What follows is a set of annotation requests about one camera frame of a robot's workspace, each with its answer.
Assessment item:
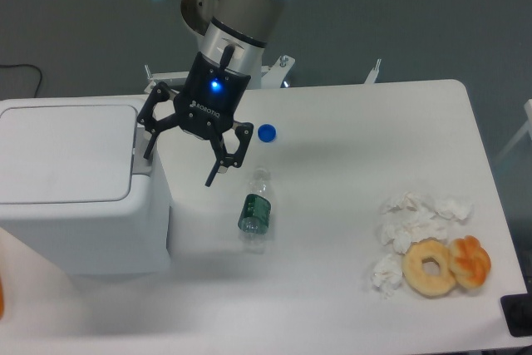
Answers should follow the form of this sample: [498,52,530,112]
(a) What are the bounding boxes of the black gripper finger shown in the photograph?
[205,121,254,187]
[137,81,178,160]

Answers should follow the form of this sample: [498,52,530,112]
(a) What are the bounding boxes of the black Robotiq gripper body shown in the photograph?
[173,51,251,140]

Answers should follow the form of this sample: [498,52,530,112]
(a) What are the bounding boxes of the white trash can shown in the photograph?
[1,96,171,275]

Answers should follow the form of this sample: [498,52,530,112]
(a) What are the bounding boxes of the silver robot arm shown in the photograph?
[137,0,289,185]

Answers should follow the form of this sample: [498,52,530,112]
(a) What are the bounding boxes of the blue bottle cap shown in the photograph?
[257,124,277,143]

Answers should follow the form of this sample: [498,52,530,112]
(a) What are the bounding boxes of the clear plastic bottle green label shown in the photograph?
[237,166,274,254]

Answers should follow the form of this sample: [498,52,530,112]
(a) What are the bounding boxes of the crumpled white tissue upper left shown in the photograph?
[380,191,425,214]

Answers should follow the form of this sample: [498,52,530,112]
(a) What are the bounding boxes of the crumpled white tissue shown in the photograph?
[370,254,403,299]
[380,191,425,214]
[379,210,448,254]
[435,197,474,222]

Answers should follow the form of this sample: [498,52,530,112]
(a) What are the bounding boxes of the crumpled white tissue middle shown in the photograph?
[379,210,448,254]

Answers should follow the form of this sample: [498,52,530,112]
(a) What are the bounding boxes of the crumpled white tissue bottom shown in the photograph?
[370,254,403,299]

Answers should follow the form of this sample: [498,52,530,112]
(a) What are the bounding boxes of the crumpled white tissue upper right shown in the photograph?
[435,197,474,222]

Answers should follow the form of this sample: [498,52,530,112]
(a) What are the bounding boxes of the orange object at left edge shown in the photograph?
[0,277,6,320]

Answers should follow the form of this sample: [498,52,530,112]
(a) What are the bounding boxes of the orange twisted bread roll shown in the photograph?
[449,235,491,289]

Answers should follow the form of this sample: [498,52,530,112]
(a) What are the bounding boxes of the black device at edge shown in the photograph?
[500,293,531,338]

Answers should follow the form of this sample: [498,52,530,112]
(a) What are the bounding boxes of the metal table bracket left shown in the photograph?
[144,64,189,94]

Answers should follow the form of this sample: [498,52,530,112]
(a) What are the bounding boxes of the metal table bracket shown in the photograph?
[144,64,189,94]
[364,58,382,84]

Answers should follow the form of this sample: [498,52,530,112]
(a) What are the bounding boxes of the metal table bracket right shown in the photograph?
[364,58,382,84]

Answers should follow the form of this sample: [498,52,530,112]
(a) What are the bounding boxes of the black cable on floor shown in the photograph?
[0,63,43,98]

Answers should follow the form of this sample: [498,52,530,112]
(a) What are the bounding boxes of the plain ring donut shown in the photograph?
[401,239,456,297]

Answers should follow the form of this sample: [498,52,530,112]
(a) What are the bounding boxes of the white frame at right edge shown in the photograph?
[495,99,532,164]

